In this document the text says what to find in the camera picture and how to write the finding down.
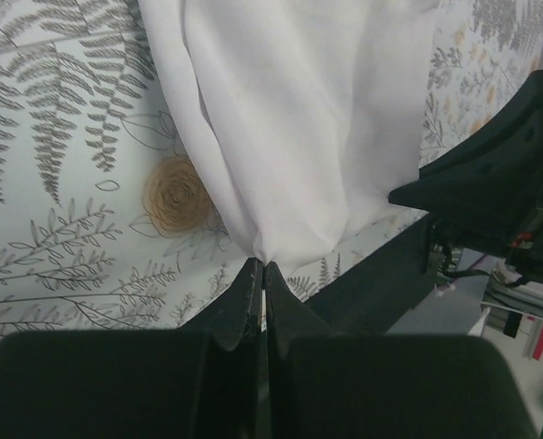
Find floral patterned table mat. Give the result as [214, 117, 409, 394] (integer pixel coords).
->
[0, 1, 543, 341]

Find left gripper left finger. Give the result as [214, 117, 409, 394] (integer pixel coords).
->
[0, 259, 263, 438]

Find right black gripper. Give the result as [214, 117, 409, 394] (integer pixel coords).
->
[389, 70, 543, 288]

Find white t shirt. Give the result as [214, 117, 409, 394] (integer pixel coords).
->
[140, 1, 442, 273]

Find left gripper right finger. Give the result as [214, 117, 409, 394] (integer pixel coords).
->
[264, 263, 537, 438]

